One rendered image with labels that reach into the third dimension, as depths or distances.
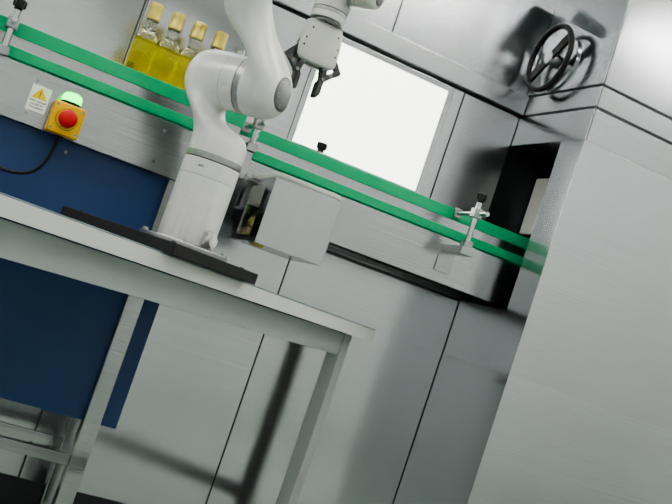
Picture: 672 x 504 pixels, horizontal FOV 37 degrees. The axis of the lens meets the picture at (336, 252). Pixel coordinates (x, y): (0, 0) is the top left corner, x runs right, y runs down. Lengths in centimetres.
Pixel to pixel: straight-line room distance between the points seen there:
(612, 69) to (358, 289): 92
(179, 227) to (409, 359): 112
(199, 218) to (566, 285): 112
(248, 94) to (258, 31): 13
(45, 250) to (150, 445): 112
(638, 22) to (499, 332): 92
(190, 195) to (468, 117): 120
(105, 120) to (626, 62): 140
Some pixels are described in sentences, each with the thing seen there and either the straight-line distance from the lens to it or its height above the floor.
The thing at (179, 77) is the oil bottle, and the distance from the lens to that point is 253.
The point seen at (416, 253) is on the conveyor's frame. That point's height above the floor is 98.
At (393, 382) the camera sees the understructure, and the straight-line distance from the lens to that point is 295.
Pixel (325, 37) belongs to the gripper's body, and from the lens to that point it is 238.
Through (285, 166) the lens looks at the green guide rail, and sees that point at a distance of 257.
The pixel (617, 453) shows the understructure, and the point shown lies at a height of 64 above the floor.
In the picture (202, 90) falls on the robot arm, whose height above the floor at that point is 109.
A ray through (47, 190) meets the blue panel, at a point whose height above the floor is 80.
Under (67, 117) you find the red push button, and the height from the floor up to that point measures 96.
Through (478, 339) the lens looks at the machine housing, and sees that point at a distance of 286.
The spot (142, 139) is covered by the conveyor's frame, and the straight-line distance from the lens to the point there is 237.
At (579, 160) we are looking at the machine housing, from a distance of 276.
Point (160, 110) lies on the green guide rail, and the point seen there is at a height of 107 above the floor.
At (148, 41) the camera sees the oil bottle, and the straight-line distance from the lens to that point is 253.
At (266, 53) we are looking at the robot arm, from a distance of 206.
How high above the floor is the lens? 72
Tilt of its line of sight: 4 degrees up
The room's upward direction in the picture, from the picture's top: 19 degrees clockwise
